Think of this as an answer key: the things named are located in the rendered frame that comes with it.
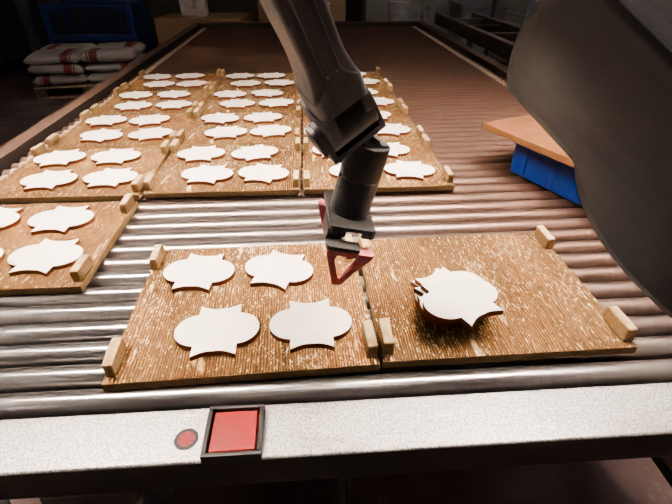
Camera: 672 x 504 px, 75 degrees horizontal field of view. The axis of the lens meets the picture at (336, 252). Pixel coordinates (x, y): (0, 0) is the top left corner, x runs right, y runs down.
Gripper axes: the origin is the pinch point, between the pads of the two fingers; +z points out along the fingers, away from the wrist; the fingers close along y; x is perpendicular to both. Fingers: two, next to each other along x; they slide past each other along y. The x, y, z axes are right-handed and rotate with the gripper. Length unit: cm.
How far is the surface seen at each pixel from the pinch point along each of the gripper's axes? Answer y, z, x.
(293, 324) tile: -1.9, 12.6, 3.9
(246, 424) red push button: -18.8, 15.5, 10.4
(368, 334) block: -7.1, 8.1, -6.8
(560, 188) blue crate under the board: 42, -3, -66
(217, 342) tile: -4.7, 15.4, 15.6
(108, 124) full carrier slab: 110, 31, 64
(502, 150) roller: 78, 1, -67
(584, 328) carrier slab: -7.1, 1.8, -43.0
